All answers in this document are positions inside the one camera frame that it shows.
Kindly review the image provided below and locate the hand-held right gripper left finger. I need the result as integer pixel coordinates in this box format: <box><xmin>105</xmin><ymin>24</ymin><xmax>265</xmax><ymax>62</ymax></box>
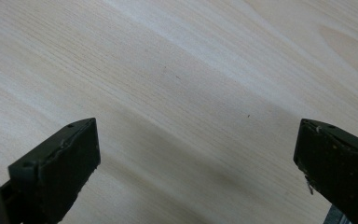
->
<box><xmin>0</xmin><ymin>117</ymin><xmax>102</xmax><ymax>224</ymax></box>

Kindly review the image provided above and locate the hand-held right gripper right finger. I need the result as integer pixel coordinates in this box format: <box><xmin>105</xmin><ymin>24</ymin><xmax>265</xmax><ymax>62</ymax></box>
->
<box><xmin>293</xmin><ymin>118</ymin><xmax>358</xmax><ymax>224</ymax></box>

